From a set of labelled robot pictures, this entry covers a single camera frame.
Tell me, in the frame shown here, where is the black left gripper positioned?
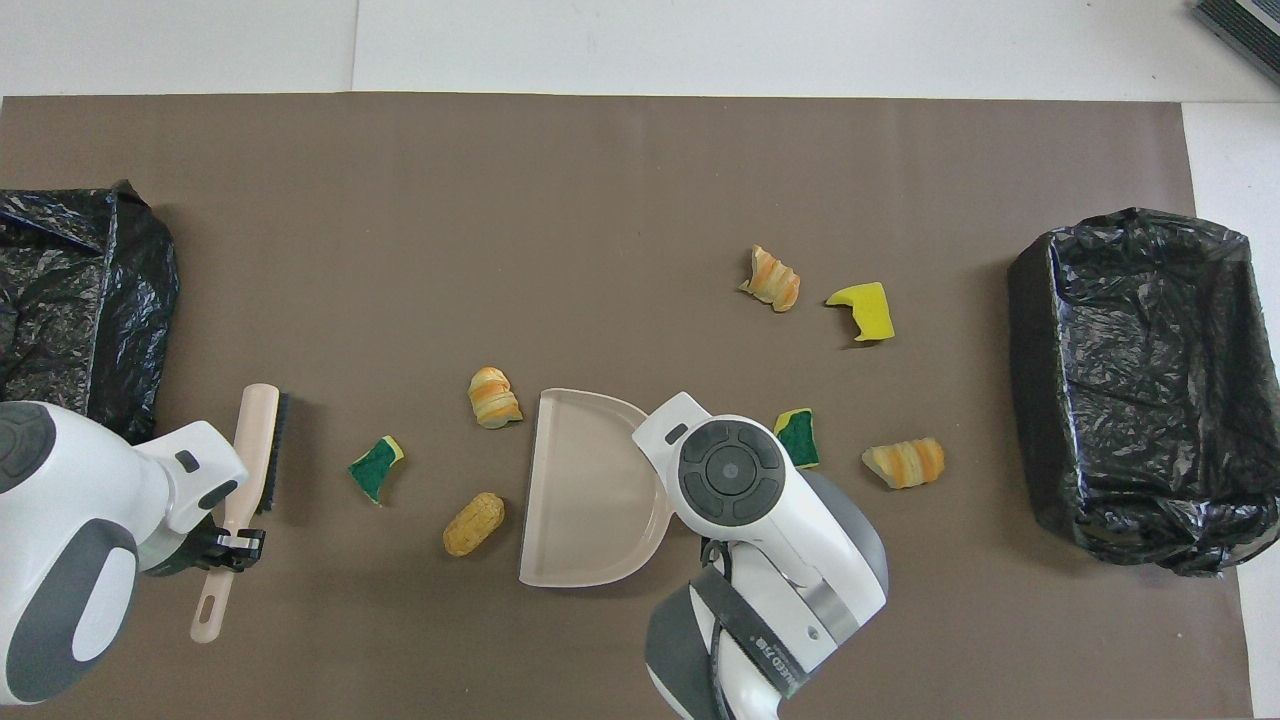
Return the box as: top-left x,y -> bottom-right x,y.
140,520 -> 267,579

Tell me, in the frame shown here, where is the beige brush with black bristles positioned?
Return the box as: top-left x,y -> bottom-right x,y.
190,384 -> 291,644

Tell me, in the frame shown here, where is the green and yellow sponge piece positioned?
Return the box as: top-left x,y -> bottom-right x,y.
348,435 -> 406,506
775,408 -> 821,470

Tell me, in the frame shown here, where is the tan oval bread roll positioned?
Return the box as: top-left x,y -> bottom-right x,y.
443,492 -> 506,557

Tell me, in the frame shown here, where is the orange striped croissant piece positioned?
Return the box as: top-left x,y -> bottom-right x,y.
861,438 -> 945,490
738,245 -> 802,313
468,367 -> 524,430

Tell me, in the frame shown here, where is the beige plastic dustpan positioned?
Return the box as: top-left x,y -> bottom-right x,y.
518,388 -> 676,589

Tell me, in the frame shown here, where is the bin lined with black bag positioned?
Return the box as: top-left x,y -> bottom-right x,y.
1006,207 -> 1280,577
0,180 -> 181,446

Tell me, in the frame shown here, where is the brown table mat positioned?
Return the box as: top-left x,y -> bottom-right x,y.
0,93 -> 1253,720

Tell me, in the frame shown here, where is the dark grey ribbed device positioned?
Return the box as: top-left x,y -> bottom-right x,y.
1192,0 -> 1280,86

